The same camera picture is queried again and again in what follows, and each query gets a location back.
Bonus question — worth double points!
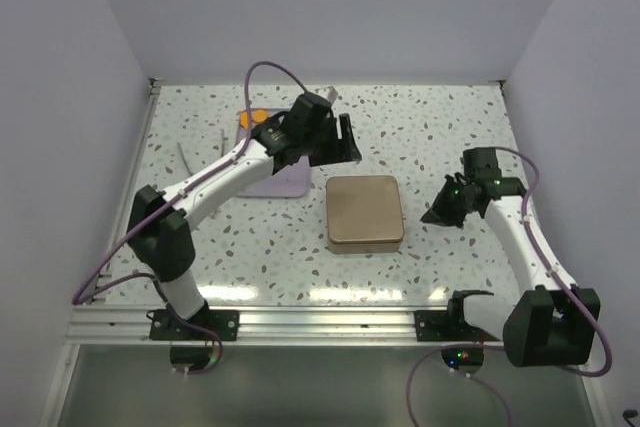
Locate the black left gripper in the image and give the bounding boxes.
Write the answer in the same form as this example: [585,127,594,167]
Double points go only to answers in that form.
[302,115,361,168]

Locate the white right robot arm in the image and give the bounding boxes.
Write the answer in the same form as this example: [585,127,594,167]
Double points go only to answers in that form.
[421,147,601,367]

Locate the metal tongs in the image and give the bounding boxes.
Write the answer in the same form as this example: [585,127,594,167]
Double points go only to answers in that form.
[176,127,227,178]

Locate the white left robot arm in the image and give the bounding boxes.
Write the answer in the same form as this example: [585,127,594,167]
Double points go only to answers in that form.
[127,92,362,340]

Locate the lilac plastic tray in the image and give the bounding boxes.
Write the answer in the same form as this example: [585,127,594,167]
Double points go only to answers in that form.
[235,108,311,198]

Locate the gold cookie tin lid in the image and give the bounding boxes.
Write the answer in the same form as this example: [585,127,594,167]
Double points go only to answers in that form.
[326,175,405,240]

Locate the aluminium mounting rail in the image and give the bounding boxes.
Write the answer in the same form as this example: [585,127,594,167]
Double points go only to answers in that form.
[69,304,586,346]

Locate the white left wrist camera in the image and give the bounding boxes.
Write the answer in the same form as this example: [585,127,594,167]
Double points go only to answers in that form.
[319,86,338,104]

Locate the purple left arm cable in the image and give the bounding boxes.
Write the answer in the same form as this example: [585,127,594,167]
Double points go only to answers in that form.
[71,61,309,373]

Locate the gold cookie tin base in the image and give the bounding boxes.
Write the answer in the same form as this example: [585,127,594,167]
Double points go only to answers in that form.
[327,236,404,255]

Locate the orange star cookie top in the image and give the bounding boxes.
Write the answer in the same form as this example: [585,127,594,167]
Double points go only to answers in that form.
[240,113,249,130]

